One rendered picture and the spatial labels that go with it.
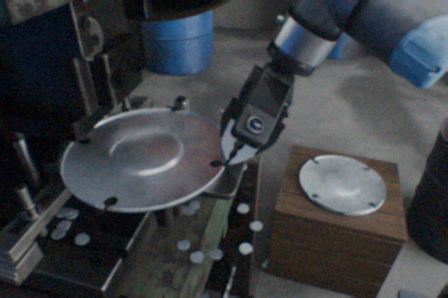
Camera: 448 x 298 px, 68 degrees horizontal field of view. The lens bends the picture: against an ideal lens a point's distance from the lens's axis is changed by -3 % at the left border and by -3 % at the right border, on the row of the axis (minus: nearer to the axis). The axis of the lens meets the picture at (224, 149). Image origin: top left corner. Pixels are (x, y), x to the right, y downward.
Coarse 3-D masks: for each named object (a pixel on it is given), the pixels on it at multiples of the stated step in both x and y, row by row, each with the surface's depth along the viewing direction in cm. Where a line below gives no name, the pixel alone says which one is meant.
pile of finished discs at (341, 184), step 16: (320, 160) 126; (336, 160) 126; (352, 160) 126; (304, 176) 119; (320, 176) 119; (336, 176) 118; (352, 176) 118; (368, 176) 118; (304, 192) 113; (320, 192) 112; (336, 192) 112; (352, 192) 111; (368, 192) 112; (384, 192) 112; (336, 208) 106; (352, 208) 106; (368, 208) 106
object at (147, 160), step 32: (96, 128) 66; (128, 128) 66; (160, 128) 66; (192, 128) 66; (64, 160) 58; (96, 160) 58; (128, 160) 57; (160, 160) 57; (192, 160) 58; (96, 192) 52; (128, 192) 52; (160, 192) 52; (192, 192) 52
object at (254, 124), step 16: (272, 64) 45; (256, 80) 45; (272, 80) 44; (288, 80) 45; (256, 96) 43; (272, 96) 44; (240, 112) 43; (256, 112) 42; (272, 112) 43; (240, 128) 41; (256, 128) 41; (272, 128) 42; (256, 144) 42
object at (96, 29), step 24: (96, 0) 46; (120, 0) 52; (96, 24) 45; (120, 24) 53; (96, 48) 46; (120, 48) 48; (24, 72) 47; (48, 72) 46; (72, 72) 45; (96, 72) 47; (120, 72) 48; (24, 96) 50; (48, 96) 48; (72, 96) 47; (96, 96) 49; (120, 96) 51
